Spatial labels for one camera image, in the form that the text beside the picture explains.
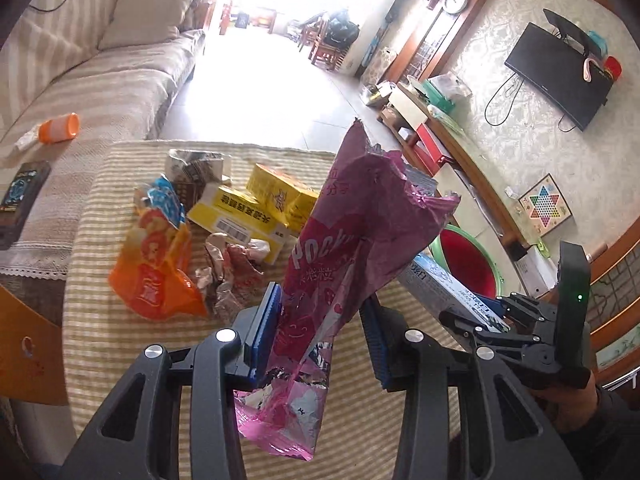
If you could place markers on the white cardboard box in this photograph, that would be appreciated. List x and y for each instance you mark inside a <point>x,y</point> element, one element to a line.
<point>537,272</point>

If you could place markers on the round wall clock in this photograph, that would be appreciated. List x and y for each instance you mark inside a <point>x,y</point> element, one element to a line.
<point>455,2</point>

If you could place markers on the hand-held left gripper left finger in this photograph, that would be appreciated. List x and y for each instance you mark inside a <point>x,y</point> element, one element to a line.
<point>265,320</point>

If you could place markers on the black bag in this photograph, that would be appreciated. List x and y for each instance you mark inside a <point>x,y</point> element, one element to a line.
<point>342,27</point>

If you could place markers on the orange snack bag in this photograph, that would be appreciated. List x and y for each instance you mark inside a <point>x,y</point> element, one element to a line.
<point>155,270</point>

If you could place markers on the person's right hand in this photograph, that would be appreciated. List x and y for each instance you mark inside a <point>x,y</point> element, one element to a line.
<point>565,405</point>

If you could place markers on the beige striped sofa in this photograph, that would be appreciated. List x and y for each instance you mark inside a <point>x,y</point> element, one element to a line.
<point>110,90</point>

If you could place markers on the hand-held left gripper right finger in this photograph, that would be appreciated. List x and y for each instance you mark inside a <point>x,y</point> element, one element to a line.
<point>375,340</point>

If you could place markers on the star checkers board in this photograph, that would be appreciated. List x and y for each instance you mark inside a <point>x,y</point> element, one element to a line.
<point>545,205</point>

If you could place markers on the blue white crumpled wrapper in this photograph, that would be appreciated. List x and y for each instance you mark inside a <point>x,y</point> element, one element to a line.
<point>162,200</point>

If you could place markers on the yellow drink carton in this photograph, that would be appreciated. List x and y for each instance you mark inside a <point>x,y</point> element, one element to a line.
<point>280,192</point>

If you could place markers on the orange cup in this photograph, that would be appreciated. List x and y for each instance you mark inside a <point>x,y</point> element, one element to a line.
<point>60,127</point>

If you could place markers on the small white box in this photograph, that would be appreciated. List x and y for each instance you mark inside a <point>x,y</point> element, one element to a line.
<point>510,192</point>

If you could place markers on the pale leaning board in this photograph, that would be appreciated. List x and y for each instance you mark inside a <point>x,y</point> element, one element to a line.
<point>380,62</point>

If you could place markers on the striped beige tablecloth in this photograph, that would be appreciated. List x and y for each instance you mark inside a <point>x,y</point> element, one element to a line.
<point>100,310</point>

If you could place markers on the yellow white medicine box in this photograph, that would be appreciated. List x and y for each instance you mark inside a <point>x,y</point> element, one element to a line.
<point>225,215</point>

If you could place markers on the pink curved hanger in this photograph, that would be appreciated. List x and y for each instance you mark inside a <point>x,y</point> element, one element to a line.
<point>590,67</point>

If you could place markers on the green box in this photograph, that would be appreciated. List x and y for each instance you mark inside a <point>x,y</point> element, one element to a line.
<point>437,97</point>

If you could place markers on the wooden dining chairs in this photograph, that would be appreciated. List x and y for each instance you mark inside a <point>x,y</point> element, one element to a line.
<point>325,47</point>

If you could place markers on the clear plastic bag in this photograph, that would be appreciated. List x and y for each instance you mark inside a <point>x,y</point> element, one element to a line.
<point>450,82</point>

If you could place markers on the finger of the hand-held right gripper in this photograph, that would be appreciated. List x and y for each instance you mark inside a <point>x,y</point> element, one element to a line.
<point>470,327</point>
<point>525,306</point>

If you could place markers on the crumpled silver patterned wrapper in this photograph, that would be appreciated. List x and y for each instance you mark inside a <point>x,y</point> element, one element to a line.
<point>197,170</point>

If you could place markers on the red bin with green rim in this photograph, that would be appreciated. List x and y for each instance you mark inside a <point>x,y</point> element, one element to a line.
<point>465,260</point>

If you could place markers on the black wall television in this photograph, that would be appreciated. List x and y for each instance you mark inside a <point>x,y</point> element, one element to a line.
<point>555,70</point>

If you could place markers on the pink snack wrapper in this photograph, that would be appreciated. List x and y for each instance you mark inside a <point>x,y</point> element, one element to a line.
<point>330,240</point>

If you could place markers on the long wooden television cabinet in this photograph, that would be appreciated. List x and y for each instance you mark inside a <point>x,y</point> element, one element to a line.
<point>450,155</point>

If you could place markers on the white blue milk carton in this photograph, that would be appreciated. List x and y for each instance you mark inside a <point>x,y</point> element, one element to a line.
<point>440,285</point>

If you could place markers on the beige pillow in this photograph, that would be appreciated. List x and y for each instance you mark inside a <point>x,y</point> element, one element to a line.
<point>145,15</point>

